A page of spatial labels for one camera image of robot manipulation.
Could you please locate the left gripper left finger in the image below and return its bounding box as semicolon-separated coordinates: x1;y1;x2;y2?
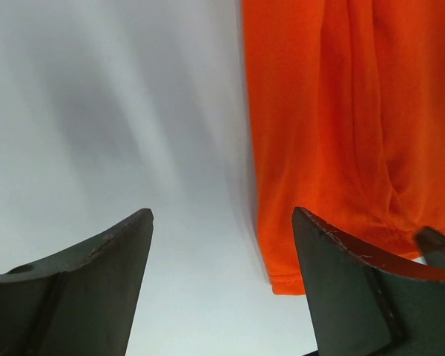
0;208;154;355

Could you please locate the orange t shirt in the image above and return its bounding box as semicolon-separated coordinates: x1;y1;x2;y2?
242;1;445;295

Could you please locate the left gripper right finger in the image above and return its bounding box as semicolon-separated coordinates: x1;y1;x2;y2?
292;208;445;355

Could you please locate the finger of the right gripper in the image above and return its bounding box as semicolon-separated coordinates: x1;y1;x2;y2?
415;227;445;269

